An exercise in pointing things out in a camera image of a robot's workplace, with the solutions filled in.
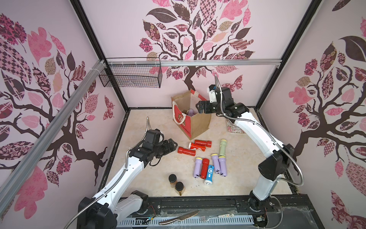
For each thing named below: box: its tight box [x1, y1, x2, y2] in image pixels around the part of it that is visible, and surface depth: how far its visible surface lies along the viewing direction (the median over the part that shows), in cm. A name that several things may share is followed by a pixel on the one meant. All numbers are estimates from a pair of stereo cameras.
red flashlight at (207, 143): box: [194, 139, 213, 148], surface depth 99 cm
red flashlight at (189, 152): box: [177, 146, 196, 157], surface depth 94 cm
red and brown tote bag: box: [170, 89, 212, 141], surface depth 100 cm
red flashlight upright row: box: [200, 158, 210, 180], surface depth 87 cm
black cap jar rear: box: [168, 173, 178, 188], surface depth 76 cm
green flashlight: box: [219, 138, 228, 157], surface depth 96 cm
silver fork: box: [199, 215, 219, 222], surface depth 72 cm
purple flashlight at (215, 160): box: [211, 153, 221, 175], surface depth 89 cm
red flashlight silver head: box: [188, 142, 207, 152], surface depth 94 cm
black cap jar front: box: [175, 181, 184, 196], surface depth 73 cm
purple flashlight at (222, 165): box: [218, 156, 228, 177], surface depth 87 cm
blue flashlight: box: [203, 164, 215, 186], surface depth 83 cm
